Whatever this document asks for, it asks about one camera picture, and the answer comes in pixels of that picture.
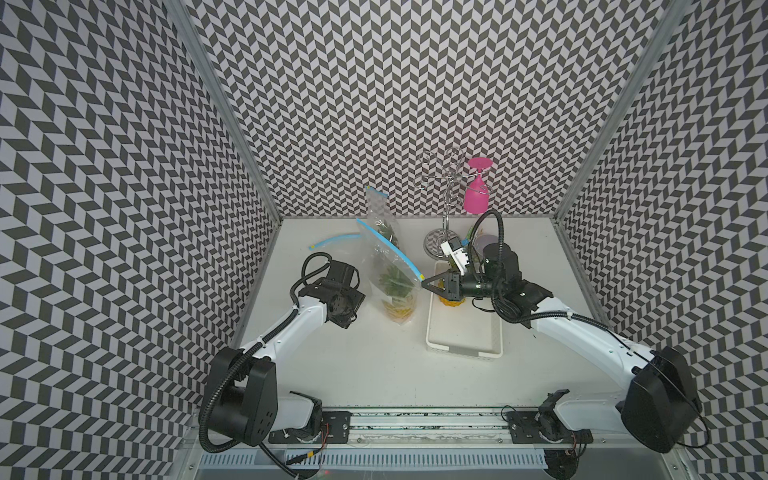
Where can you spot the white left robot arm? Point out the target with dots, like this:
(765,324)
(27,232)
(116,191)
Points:
(243,403)

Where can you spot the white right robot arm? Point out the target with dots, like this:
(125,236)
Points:
(656,400)

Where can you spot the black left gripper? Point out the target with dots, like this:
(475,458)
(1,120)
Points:
(349,309)

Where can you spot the pink wine glass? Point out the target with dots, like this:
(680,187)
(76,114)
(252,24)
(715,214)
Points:
(477,194)

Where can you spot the pineapple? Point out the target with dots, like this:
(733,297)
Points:
(400,301)
(451,303)

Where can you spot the clear zip-top bag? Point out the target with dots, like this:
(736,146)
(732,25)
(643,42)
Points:
(380,216)
(338,238)
(377,254)

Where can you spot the white plastic basket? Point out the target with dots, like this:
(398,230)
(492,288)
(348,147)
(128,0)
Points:
(463,330)

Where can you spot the metal glass rack stand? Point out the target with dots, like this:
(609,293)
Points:
(447,178)

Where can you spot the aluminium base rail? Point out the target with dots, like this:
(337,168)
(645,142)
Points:
(379,441)

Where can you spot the lilac bowl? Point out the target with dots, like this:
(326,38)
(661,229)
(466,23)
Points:
(481,242)

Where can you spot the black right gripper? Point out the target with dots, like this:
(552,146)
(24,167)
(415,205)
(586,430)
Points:
(453,284)

